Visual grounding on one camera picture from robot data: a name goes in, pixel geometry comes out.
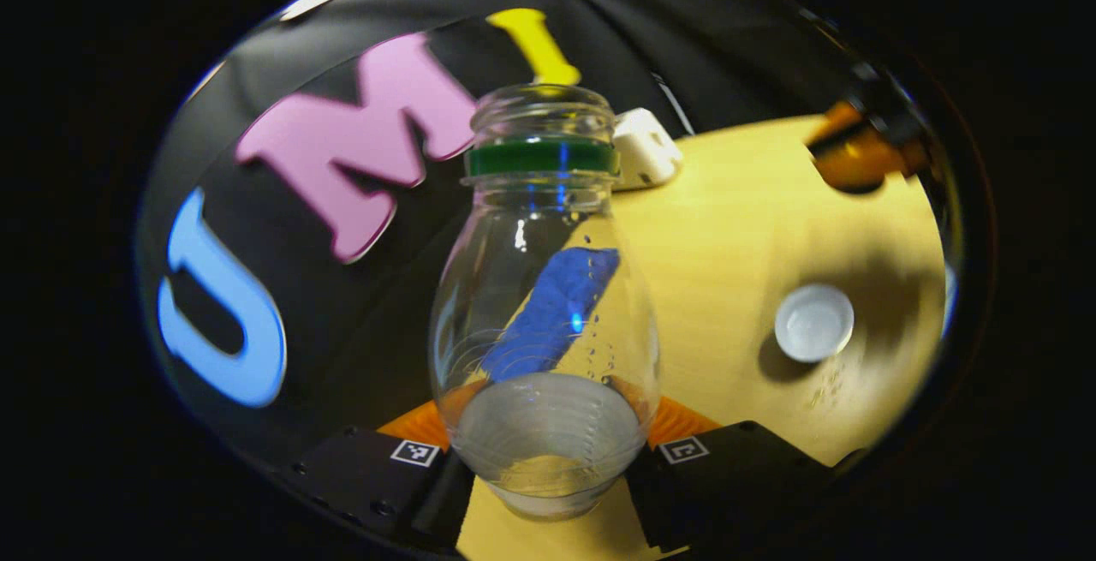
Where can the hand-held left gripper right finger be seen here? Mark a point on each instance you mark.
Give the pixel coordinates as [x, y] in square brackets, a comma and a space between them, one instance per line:
[655, 505]

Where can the teal teacup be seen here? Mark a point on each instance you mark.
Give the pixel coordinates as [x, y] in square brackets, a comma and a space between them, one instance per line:
[813, 325]

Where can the blue towel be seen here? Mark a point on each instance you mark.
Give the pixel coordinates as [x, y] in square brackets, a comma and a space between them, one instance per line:
[556, 304]

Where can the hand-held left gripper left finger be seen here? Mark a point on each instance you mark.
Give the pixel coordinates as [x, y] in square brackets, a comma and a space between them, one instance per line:
[441, 505]

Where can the clear plastic water bottle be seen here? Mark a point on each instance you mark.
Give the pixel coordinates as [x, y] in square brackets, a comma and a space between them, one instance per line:
[539, 158]

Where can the white toaster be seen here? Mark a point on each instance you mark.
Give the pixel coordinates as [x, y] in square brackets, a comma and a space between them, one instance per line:
[648, 154]

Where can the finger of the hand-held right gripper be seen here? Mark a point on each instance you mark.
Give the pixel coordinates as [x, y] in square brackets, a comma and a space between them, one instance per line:
[865, 163]

